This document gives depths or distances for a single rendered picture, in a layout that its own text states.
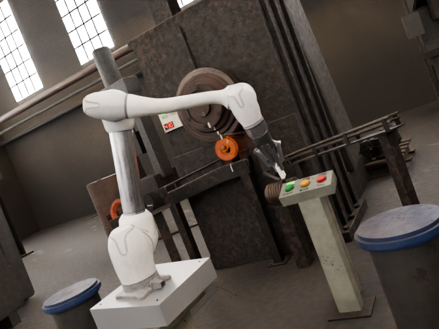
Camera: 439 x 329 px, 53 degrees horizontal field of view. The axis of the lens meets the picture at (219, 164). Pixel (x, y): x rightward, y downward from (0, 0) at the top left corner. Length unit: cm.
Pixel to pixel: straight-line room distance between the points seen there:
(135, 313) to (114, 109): 79
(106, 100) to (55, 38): 1043
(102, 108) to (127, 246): 56
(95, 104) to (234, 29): 133
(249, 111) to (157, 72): 152
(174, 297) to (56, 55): 1077
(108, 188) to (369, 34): 546
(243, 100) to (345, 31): 706
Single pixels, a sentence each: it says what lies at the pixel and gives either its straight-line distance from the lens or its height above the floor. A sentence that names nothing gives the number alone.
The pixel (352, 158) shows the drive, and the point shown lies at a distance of 367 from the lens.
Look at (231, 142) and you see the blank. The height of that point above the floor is 84.
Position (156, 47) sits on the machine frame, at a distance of 317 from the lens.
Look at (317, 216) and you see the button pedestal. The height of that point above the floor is 46.
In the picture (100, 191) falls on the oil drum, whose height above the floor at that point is 75.
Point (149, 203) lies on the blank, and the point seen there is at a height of 67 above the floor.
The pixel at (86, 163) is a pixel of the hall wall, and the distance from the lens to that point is 1214.
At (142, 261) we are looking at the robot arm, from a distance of 183.
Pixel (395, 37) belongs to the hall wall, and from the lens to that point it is 861.
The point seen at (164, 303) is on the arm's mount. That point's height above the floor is 43.
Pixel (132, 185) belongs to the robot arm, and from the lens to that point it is 198.
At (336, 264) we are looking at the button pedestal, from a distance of 200.
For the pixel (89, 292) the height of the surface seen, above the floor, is 41.
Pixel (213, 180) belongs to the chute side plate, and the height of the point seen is 65.
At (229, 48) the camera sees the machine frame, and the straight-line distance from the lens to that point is 290.
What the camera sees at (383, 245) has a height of 41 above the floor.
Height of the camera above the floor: 97
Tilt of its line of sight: 5 degrees down
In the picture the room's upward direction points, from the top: 21 degrees counter-clockwise
